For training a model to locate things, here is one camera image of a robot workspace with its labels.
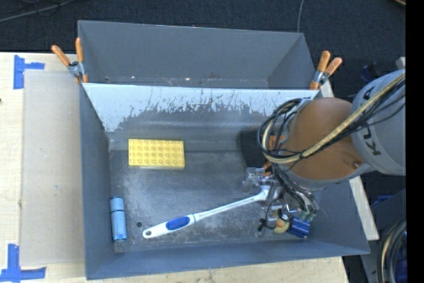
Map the white and blue handled tool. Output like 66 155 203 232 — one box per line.
142 190 270 240

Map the grey metal bin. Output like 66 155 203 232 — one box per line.
76 19 372 281

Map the yellow studded flat block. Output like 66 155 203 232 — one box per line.
127 138 186 170

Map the light blue cylinder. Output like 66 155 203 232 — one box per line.
109 196 129 243

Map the blue ribbed block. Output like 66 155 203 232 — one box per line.
286 215 311 239

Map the pale cardboard board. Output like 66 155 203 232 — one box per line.
19 69 87 268

